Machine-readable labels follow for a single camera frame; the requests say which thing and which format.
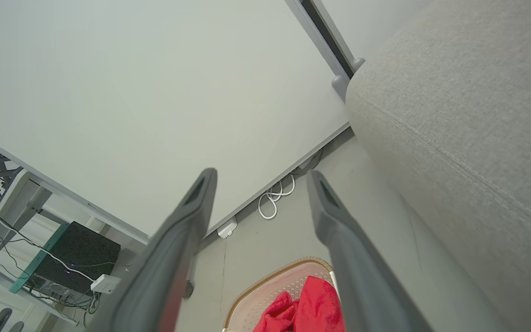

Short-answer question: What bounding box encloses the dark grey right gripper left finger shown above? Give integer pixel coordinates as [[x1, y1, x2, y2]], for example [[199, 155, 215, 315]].
[[86, 168, 218, 332]]

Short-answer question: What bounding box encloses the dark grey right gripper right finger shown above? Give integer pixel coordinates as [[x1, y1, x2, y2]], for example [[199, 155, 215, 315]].
[[307, 170, 432, 332]]

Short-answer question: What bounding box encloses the red cloth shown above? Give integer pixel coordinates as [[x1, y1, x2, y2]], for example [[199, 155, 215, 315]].
[[253, 276, 346, 332]]

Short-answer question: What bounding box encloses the grey fabric sofa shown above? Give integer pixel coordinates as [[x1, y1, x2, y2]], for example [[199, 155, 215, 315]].
[[345, 0, 531, 332]]

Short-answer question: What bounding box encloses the white power adapter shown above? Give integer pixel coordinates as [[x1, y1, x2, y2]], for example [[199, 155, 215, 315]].
[[90, 274, 122, 295]]

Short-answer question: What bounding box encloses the teal shelf board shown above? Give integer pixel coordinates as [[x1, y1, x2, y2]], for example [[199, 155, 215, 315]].
[[10, 224, 70, 294]]

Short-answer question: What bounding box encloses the black computer case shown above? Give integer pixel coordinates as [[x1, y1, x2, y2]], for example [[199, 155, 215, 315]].
[[30, 221, 121, 296]]

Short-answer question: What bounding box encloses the beige plastic laundry basket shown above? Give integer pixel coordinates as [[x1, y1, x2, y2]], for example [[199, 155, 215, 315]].
[[222, 257, 340, 332]]

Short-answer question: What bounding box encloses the white desk frame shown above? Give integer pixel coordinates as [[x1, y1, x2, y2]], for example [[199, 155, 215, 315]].
[[0, 168, 70, 270]]

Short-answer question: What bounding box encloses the white coiled cable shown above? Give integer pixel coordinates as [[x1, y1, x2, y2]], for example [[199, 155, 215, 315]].
[[258, 174, 296, 220]]

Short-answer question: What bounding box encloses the grey door frame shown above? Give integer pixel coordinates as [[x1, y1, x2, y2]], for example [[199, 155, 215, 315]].
[[285, 0, 366, 100]]

